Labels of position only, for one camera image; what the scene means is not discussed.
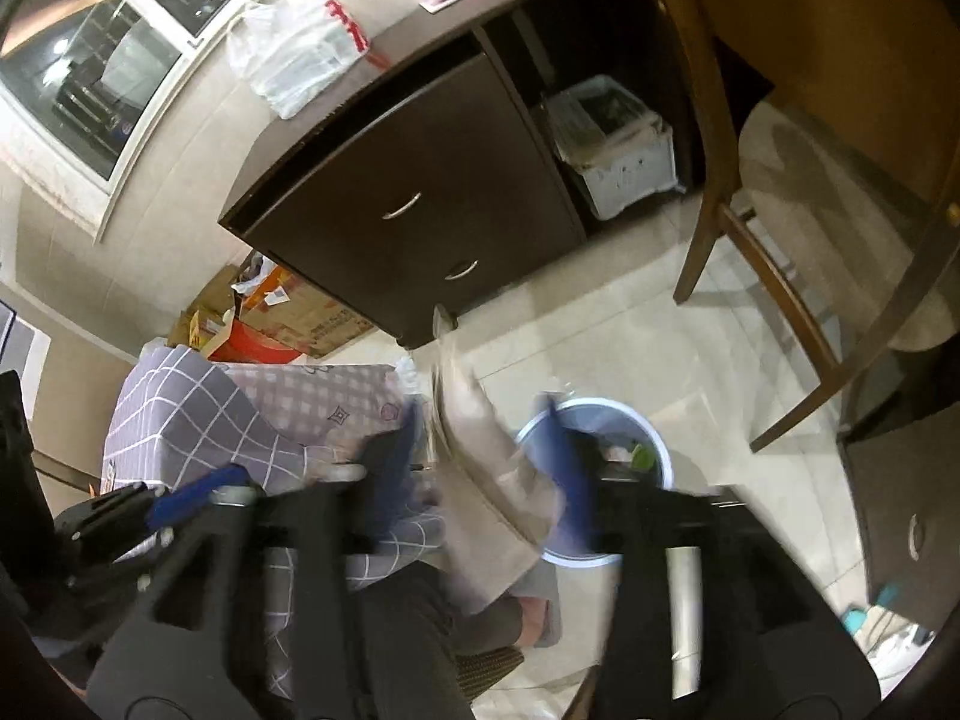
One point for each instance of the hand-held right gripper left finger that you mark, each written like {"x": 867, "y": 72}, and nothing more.
{"x": 390, "y": 465}

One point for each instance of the white plastic crate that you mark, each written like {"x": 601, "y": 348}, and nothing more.
{"x": 630, "y": 172}

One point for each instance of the person's leg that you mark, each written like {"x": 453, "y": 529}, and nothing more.
{"x": 405, "y": 637}

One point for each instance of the small yellow box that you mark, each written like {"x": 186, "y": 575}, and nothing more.
{"x": 196, "y": 326}

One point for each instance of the white-framed window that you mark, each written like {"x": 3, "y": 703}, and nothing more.
{"x": 67, "y": 67}

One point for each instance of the brown wooden desk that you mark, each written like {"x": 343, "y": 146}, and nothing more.
{"x": 862, "y": 7}

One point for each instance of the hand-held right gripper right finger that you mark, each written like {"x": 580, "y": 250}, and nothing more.
{"x": 570, "y": 480}

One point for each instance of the purple checked tablecloth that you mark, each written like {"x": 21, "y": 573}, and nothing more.
{"x": 187, "y": 405}

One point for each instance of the white printed sheet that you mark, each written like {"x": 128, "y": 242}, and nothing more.
{"x": 34, "y": 364}

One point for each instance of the clear plastic bag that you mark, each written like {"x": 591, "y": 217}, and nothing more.
{"x": 300, "y": 52}

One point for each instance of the teal plastic item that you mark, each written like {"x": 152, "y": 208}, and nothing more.
{"x": 856, "y": 621}

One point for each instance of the blue waste bin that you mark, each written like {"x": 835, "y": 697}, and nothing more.
{"x": 600, "y": 412}

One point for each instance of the beige paper bag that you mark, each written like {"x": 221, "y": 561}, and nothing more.
{"x": 480, "y": 510}

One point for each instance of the dark wooden cabinet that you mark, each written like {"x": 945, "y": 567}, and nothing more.
{"x": 517, "y": 135}

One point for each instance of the dark cabinet drawer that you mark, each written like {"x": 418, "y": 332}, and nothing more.
{"x": 480, "y": 292}
{"x": 375, "y": 157}

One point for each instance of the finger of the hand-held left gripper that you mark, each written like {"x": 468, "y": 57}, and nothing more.
{"x": 15, "y": 420}
{"x": 195, "y": 496}

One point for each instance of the brown wooden chair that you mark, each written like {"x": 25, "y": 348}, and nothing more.
{"x": 701, "y": 127}

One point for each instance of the grey slipper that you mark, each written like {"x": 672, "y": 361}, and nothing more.
{"x": 544, "y": 600}

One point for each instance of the orange cardboard box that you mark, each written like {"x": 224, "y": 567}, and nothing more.
{"x": 322, "y": 322}

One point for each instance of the blue-framed printed sheet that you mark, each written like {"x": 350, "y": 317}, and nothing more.
{"x": 7, "y": 330}

